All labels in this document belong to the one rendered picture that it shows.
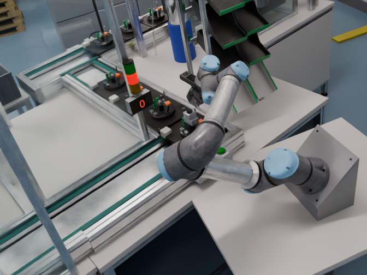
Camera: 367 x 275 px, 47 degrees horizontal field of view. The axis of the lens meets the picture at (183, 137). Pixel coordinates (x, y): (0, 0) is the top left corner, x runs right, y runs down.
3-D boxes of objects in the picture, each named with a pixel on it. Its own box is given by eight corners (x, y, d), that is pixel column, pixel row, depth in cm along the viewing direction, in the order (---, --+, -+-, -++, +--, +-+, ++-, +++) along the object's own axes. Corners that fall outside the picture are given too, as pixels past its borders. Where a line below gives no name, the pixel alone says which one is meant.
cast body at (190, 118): (199, 121, 207) (196, 110, 202) (192, 126, 205) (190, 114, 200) (188, 115, 212) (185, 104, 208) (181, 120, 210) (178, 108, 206)
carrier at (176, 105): (194, 113, 226) (190, 93, 219) (159, 135, 216) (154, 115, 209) (166, 97, 243) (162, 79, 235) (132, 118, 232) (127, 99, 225)
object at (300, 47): (329, 94, 381) (335, 1, 329) (243, 157, 334) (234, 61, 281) (271, 72, 426) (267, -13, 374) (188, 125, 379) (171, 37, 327)
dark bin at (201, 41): (249, 70, 206) (252, 59, 200) (226, 79, 202) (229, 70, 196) (217, 31, 217) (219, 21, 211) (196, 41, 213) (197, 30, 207)
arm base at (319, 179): (336, 169, 163) (321, 163, 157) (315, 201, 166) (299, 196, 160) (311, 151, 175) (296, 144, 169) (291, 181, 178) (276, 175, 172)
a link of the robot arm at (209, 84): (217, 91, 160) (214, 66, 164) (198, 103, 168) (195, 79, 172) (232, 96, 165) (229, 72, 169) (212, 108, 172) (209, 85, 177)
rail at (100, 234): (244, 144, 213) (243, 127, 206) (95, 253, 175) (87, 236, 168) (236, 140, 217) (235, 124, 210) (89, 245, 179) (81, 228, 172)
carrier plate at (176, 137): (227, 131, 209) (227, 127, 208) (191, 156, 199) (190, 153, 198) (195, 114, 225) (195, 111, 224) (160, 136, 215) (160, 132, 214)
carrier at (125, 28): (153, 29, 321) (149, 14, 313) (126, 42, 311) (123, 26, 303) (135, 23, 337) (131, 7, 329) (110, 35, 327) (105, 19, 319)
